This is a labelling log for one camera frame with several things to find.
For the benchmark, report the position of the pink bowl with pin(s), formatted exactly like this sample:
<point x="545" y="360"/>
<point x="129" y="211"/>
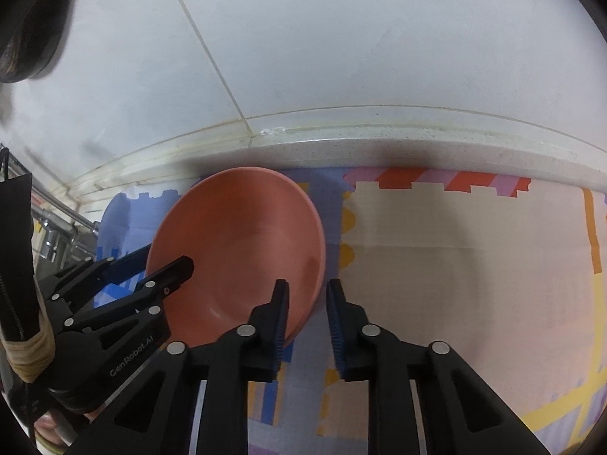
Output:
<point x="243" y="229"/>

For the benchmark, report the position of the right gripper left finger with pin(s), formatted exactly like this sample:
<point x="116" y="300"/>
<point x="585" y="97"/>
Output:
<point x="195" y="398"/>

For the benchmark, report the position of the tall chrome faucet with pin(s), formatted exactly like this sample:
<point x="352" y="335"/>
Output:
<point x="63" y="236"/>

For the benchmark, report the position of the person's hand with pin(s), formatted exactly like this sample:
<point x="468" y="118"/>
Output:
<point x="53" y="427"/>

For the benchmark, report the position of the black frying pan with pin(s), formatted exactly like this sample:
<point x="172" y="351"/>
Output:
<point x="31" y="33"/>

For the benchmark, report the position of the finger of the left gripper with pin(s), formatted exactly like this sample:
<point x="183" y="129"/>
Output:
<point x="85" y="279"/>
<point x="75" y="314"/>

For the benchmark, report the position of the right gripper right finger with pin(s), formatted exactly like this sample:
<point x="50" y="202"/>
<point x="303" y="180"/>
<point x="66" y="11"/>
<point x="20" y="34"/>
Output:
<point x="421" y="399"/>

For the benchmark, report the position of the colourful patchwork mat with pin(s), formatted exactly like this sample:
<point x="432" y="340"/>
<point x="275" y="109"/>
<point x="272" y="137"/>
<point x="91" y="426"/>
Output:
<point x="511" y="272"/>

